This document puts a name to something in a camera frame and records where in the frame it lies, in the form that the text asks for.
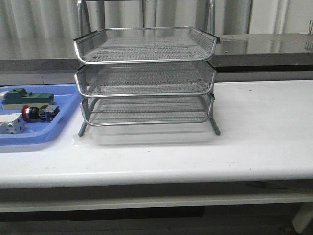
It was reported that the red emergency push button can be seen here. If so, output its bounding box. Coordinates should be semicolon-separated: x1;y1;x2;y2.
21;105;60;122

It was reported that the white circuit breaker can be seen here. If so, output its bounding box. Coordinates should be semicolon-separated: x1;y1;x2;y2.
0;113;25;134

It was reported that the blue plastic tray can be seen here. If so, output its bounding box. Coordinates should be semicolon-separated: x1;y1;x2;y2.
0;84;82;146

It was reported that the grey stone counter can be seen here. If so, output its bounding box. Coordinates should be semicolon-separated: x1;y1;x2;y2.
0;34;313;73

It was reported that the green and beige switch module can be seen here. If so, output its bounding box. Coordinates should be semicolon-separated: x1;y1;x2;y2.
2;88;54;110

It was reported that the white table leg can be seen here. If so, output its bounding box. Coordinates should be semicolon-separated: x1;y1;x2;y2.
291;202;313;234

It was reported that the silver metal rack frame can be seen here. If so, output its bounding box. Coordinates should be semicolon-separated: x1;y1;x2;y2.
76;0;221;138

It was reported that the silver mesh tray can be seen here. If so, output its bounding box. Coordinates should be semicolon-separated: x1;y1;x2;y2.
75;61;216;98
80;94;214;126
74;26;219;64

